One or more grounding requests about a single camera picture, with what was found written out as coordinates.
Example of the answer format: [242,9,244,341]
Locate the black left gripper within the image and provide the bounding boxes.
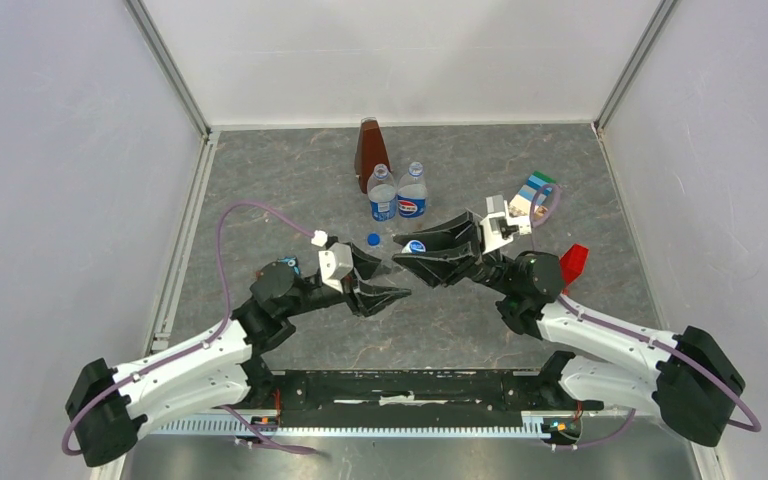
[282,241,412,317]

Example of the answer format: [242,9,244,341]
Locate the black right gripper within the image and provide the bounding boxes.
[391,212,515,298]

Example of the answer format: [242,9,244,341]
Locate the white blue Pocari cap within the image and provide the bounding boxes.
[401,239,427,254]

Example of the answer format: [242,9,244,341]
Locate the Pepsi bottle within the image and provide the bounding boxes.
[397,161,428,219]
[367,164,397,222]

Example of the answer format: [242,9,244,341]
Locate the clear unlabelled plastic bottle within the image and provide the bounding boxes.
[374,256,402,277]

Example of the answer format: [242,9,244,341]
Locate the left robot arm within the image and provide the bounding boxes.
[62,243,411,468]

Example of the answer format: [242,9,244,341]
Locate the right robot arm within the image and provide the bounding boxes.
[393,211,760,447]

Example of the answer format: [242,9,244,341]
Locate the blue owl toy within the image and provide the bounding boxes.
[279,256,301,276]

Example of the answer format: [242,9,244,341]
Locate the blue green stacked block toy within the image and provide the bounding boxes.
[509,170,555,217]

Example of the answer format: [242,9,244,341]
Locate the red toy block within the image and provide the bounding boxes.
[560,243,590,286]

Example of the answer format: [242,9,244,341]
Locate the brown wooden metronome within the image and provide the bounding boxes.
[354,117,392,194]

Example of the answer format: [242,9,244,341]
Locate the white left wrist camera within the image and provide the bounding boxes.
[310,230,354,294]

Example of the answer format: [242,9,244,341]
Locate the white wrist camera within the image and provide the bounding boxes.
[479,195,532,254]
[310,230,354,294]

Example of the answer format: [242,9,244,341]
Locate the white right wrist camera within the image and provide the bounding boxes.
[479,195,532,254]

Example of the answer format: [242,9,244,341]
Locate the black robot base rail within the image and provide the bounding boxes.
[233,352,604,444]

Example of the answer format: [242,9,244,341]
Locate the aluminium frame post right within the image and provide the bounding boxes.
[592,0,680,138]

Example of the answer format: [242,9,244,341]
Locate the aluminium frame post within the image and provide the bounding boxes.
[124,0,212,137]
[592,0,680,138]

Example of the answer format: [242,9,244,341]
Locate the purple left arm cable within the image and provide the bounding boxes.
[61,201,322,457]

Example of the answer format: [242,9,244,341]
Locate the aluminium frame post left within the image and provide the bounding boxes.
[124,0,212,137]

